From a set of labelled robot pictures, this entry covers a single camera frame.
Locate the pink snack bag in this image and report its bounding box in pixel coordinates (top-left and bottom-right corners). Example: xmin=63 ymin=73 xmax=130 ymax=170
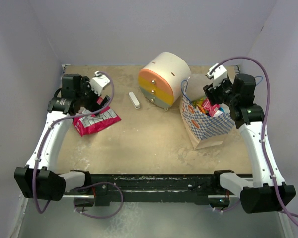
xmin=73 ymin=107 xmax=121 ymax=136

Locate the round mini drawer cabinet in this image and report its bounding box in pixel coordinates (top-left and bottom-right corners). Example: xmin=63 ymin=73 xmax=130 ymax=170
xmin=138 ymin=52 xmax=191 ymax=110

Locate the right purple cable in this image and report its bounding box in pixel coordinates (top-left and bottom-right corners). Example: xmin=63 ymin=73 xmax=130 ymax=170
xmin=208 ymin=56 xmax=298 ymax=223

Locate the purple snack bag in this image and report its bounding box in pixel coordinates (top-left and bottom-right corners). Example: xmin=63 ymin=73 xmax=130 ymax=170
xmin=213 ymin=107 xmax=230 ymax=117

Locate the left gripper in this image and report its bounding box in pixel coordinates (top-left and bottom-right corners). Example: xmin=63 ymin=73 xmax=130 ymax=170
xmin=75 ymin=77 xmax=109 ymax=116

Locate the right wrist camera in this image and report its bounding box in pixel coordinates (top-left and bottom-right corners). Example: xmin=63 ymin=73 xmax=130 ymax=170
xmin=206 ymin=63 xmax=228 ymax=89

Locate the checkered paper bag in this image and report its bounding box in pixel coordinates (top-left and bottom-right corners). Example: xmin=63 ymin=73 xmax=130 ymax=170
xmin=180 ymin=73 xmax=264 ymax=150

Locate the black table front rail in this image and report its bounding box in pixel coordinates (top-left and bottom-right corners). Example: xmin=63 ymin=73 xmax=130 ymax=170
xmin=62 ymin=173 xmax=241 ymax=206

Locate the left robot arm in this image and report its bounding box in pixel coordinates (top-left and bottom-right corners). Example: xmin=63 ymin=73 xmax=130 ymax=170
xmin=14 ymin=71 xmax=113 ymax=201

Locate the small white plastic bar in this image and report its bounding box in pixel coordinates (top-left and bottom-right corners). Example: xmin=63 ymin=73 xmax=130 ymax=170
xmin=128 ymin=92 xmax=141 ymax=109

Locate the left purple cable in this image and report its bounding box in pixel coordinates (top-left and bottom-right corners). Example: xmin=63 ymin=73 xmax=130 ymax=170
xmin=32 ymin=71 xmax=124 ymax=219

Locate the green Fox's candy bag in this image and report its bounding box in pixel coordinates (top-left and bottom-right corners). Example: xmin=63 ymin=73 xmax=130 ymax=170
xmin=191 ymin=97 xmax=207 ymax=107

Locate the small pink candy packet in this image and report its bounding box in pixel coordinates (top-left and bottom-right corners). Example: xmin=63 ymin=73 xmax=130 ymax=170
xmin=202 ymin=98 xmax=219 ymax=117

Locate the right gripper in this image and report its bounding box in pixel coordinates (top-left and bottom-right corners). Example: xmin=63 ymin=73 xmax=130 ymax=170
xmin=204 ymin=76 xmax=238 ymax=107

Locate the purple cable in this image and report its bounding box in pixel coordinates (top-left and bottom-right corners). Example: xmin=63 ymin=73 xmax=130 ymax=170
xmin=32 ymin=71 xmax=124 ymax=219
xmin=208 ymin=56 xmax=298 ymax=223

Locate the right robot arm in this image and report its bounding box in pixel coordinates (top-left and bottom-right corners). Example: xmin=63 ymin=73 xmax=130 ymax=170
xmin=203 ymin=73 xmax=296 ymax=214

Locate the orange Fox's candy bag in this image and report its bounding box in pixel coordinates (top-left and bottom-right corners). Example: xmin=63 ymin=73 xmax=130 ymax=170
xmin=196 ymin=105 xmax=208 ymax=114

